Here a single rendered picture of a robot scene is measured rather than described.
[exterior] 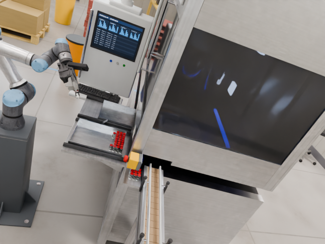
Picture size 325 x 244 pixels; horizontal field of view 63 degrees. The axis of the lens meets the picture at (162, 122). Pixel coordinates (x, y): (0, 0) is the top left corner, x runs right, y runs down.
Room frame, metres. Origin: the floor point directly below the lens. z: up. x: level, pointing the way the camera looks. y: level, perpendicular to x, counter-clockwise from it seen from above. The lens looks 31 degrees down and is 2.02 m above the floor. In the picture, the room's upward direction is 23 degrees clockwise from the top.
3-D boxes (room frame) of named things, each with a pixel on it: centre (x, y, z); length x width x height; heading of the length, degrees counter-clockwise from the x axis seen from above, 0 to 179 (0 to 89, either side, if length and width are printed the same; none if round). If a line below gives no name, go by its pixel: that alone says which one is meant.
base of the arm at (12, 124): (1.29, 0.91, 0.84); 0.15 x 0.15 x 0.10
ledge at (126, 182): (1.18, 0.02, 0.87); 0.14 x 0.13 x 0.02; 103
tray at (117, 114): (1.74, 0.31, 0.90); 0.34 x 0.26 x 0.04; 103
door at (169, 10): (1.95, 0.25, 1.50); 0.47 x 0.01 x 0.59; 13
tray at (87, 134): (1.38, 0.35, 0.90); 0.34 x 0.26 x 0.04; 102
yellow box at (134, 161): (1.19, 0.06, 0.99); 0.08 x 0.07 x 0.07; 103
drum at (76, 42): (3.74, 1.65, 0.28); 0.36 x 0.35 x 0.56; 108
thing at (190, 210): (2.36, -0.15, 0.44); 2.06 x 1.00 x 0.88; 13
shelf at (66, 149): (1.56, 0.34, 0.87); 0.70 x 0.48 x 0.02; 13
